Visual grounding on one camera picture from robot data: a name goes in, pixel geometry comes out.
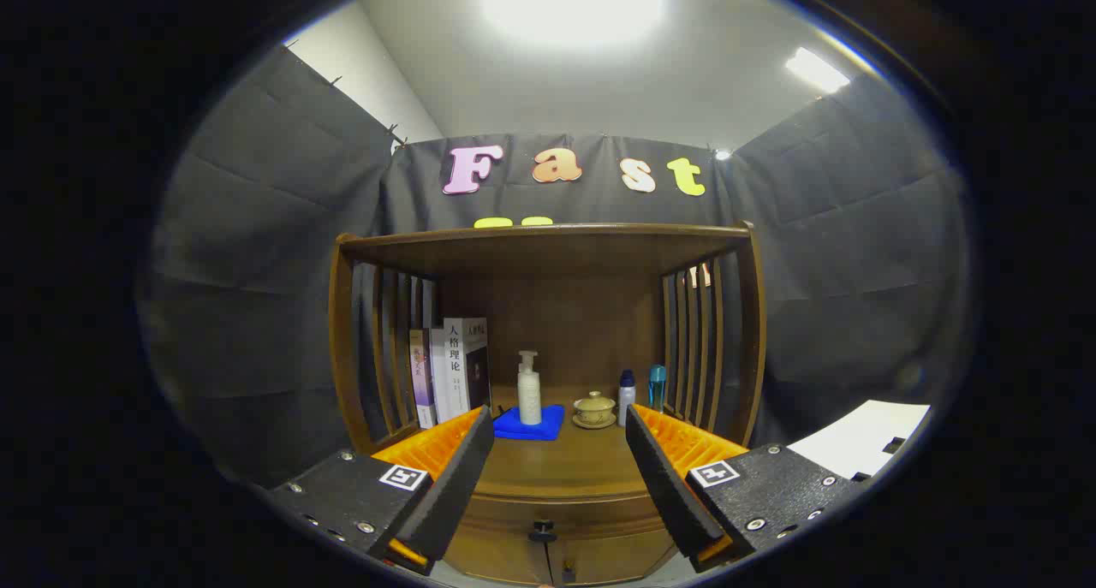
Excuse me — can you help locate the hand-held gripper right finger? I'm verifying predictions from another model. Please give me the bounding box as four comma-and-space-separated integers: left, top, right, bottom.
625, 404, 866, 573

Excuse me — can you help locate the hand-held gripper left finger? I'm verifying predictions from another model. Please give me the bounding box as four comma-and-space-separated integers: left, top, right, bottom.
270, 404, 496, 576

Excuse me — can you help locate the wooden drawer with black knob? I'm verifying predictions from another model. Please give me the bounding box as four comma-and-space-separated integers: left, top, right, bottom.
454, 490, 677, 544

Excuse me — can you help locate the wooden countertop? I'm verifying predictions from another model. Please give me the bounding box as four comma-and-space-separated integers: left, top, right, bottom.
370, 386, 748, 499

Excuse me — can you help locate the white filing cabinet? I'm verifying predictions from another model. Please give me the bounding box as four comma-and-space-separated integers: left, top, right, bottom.
786, 400, 932, 482

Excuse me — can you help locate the wooden slatted cabinet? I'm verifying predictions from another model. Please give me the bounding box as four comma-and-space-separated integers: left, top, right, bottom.
330, 222, 767, 588

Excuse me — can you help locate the blue folded cloth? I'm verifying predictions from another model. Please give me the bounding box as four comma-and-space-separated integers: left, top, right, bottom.
492, 404, 566, 442

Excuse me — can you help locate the beige lidded teacup with saucer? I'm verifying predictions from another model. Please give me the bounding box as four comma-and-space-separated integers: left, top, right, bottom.
572, 390, 617, 430

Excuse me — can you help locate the purple spine book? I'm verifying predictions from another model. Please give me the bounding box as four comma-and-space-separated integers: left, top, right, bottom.
409, 329, 436, 429

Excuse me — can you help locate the thin white book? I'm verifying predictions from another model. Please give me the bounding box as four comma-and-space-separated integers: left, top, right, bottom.
428, 327, 450, 425

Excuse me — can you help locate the white pump bottle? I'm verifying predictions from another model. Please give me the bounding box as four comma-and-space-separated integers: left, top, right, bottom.
517, 350, 543, 426

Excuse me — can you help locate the thick white and black book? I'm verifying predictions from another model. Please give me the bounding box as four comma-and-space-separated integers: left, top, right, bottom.
443, 317, 491, 419

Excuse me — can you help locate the black backdrop cloth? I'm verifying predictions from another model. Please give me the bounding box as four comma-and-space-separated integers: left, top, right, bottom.
141, 45, 973, 486

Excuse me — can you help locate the small ceiling light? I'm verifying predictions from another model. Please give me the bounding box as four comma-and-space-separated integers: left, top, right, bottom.
785, 47, 851, 94

